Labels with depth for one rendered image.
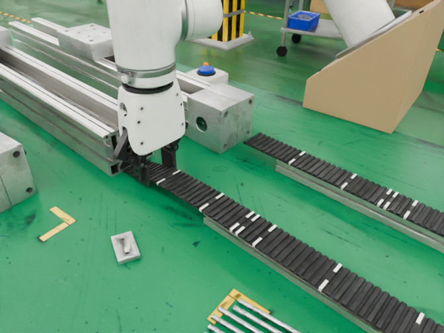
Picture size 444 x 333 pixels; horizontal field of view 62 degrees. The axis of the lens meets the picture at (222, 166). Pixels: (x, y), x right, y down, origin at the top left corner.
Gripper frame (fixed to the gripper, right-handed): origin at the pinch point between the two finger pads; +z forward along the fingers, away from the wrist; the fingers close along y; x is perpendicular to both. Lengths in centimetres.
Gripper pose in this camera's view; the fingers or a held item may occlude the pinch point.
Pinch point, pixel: (156, 166)
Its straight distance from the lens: 64.5
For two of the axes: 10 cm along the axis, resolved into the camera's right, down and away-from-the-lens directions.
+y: 6.7, -4.1, 6.2
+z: -0.2, 8.2, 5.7
